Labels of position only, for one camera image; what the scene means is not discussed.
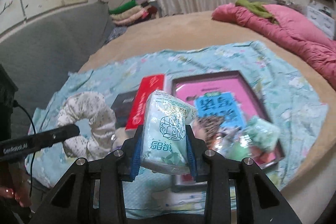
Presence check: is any white floral neck pillow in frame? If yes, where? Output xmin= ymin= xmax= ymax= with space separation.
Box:
xmin=57 ymin=92 xmax=116 ymax=161

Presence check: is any green floral tissue pack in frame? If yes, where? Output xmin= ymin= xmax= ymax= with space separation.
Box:
xmin=140 ymin=89 xmax=197 ymax=175

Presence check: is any leopard print scrunchie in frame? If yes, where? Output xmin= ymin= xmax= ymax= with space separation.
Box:
xmin=192 ymin=115 xmax=225 ymax=147

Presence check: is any person's left hand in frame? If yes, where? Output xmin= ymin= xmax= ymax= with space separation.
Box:
xmin=1 ymin=162 xmax=32 ymax=207

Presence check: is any dark box with pink book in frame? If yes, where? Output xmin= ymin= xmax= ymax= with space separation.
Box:
xmin=170 ymin=70 xmax=285 ymax=193

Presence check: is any grey sofa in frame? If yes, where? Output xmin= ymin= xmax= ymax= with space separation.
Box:
xmin=1 ymin=1 xmax=114 ymax=138

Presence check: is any small black box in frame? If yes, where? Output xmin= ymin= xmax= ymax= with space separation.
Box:
xmin=111 ymin=90 xmax=137 ymax=128

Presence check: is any Hello Kitty blue bedsheet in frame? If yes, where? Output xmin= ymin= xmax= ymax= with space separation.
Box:
xmin=33 ymin=41 xmax=329 ymax=219

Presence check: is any red white tissue pack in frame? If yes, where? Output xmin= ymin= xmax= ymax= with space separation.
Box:
xmin=125 ymin=74 xmax=165 ymax=131

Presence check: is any stack of folded blankets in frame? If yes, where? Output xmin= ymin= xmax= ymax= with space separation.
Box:
xmin=109 ymin=0 xmax=161 ymax=27

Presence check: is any pink quilt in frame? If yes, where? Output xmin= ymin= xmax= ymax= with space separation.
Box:
xmin=212 ymin=3 xmax=336 ymax=88

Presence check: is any round beige bed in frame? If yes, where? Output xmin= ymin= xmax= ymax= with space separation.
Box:
xmin=81 ymin=11 xmax=335 ymax=194

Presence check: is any green cloth on quilt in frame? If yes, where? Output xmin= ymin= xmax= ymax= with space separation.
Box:
xmin=235 ymin=0 xmax=278 ymax=24

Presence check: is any white drawer cabinet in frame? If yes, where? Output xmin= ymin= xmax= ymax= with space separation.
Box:
xmin=306 ymin=1 xmax=335 ymax=40

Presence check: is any black cable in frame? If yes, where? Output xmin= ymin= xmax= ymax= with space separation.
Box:
xmin=12 ymin=100 xmax=38 ymax=197

